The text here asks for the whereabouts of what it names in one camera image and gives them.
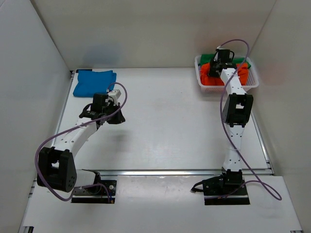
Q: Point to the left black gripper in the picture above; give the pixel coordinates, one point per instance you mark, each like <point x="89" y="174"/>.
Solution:
<point x="119" y="118"/>

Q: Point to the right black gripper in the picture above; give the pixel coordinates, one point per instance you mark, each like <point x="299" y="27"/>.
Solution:
<point x="211" y="65"/>

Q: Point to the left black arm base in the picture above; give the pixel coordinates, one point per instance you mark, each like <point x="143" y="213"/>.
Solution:
<point x="100" y="194"/>

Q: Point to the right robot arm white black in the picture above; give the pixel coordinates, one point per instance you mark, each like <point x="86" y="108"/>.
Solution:
<point x="235" y="114"/>

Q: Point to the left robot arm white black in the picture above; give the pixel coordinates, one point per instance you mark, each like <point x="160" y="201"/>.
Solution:
<point x="55" y="165"/>

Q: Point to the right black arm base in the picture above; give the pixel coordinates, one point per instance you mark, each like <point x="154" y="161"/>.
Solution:
<point x="225" y="189"/>

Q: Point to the green t shirt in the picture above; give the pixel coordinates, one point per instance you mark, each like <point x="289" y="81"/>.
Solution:
<point x="205" y="58"/>

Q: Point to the white plastic basket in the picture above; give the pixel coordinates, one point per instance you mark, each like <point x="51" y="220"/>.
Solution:
<point x="252" y="80"/>

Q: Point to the folded blue t shirt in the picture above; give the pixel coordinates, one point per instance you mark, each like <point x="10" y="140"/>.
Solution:
<point x="91" y="82"/>

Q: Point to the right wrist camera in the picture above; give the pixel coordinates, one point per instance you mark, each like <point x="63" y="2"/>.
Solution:
<point x="225" y="55"/>

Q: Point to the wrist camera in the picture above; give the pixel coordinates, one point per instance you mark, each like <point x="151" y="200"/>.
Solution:
<point x="114" y="94"/>
<point x="225" y="55"/>

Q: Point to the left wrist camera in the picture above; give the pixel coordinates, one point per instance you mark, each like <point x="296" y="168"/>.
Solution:
<point x="114" y="94"/>

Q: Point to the aluminium table rail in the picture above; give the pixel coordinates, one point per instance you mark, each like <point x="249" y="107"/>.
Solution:
<point x="171" y="128"/>

